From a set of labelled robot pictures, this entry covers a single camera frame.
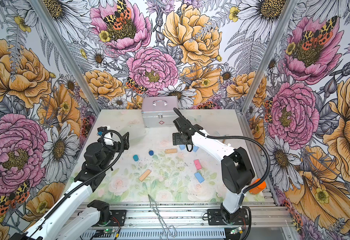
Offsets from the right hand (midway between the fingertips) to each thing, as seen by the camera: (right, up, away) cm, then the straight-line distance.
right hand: (182, 144), depth 89 cm
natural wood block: (-7, -6, +11) cm, 14 cm away
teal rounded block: (-28, -9, +3) cm, 30 cm away
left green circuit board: (-34, -38, -18) cm, 54 cm away
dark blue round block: (-20, -7, +8) cm, 22 cm away
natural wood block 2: (-22, -18, -1) cm, 28 cm away
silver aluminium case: (-17, +21, +26) cm, 38 cm away
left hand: (-31, +5, -11) cm, 33 cm away
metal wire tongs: (-6, -38, -17) cm, 42 cm away
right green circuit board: (+25, -39, -17) cm, 49 cm away
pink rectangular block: (+10, -13, +3) cm, 16 cm away
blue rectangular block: (+10, -19, -1) cm, 21 cm away
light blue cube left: (0, -3, +10) cm, 11 cm away
